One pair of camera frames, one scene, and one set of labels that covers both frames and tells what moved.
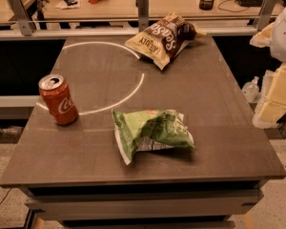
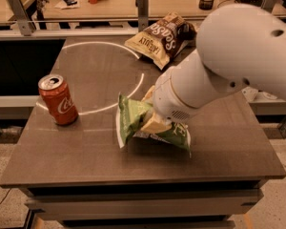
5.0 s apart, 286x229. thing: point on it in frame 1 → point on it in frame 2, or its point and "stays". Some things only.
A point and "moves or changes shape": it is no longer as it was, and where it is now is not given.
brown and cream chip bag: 163,38 stays
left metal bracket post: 26,23 stays
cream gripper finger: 264,37 → 148,97
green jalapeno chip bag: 148,130 moves or changes shape
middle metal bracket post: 142,2 stays
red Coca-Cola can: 58,98 stays
